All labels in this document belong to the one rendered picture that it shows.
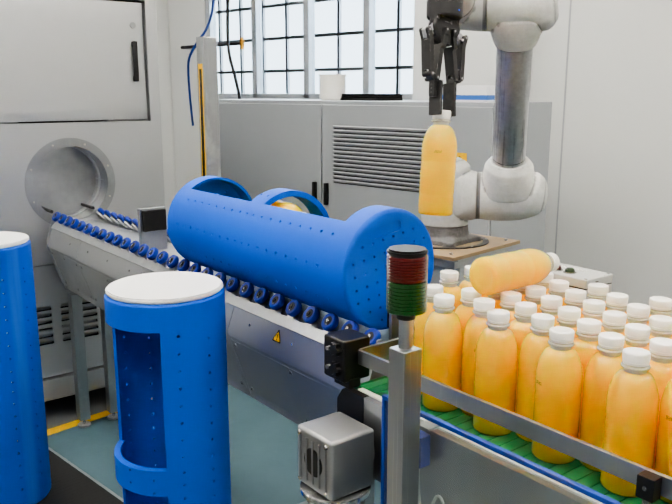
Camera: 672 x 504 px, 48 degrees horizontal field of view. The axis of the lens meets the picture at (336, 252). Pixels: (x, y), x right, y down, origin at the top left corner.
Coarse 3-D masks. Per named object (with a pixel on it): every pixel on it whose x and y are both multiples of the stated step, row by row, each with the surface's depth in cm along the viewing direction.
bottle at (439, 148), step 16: (432, 128) 156; (448, 128) 156; (432, 144) 155; (448, 144) 155; (432, 160) 156; (448, 160) 156; (432, 176) 156; (448, 176) 156; (432, 192) 156; (448, 192) 157; (432, 208) 157; (448, 208) 157
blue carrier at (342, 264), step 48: (192, 192) 226; (240, 192) 243; (288, 192) 201; (192, 240) 220; (240, 240) 198; (288, 240) 182; (336, 240) 169; (384, 240) 171; (288, 288) 186; (336, 288) 168; (384, 288) 173
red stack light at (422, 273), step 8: (392, 256) 114; (424, 256) 114; (392, 264) 114; (400, 264) 113; (408, 264) 112; (416, 264) 113; (424, 264) 114; (392, 272) 114; (400, 272) 113; (408, 272) 113; (416, 272) 113; (424, 272) 114; (392, 280) 114; (400, 280) 113; (408, 280) 113; (416, 280) 113; (424, 280) 114
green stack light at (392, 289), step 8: (392, 288) 114; (400, 288) 113; (408, 288) 113; (416, 288) 113; (424, 288) 115; (392, 296) 115; (400, 296) 114; (408, 296) 113; (416, 296) 114; (424, 296) 115; (392, 304) 115; (400, 304) 114; (408, 304) 114; (416, 304) 114; (424, 304) 115; (392, 312) 115; (400, 312) 114; (408, 312) 114; (416, 312) 114; (424, 312) 115
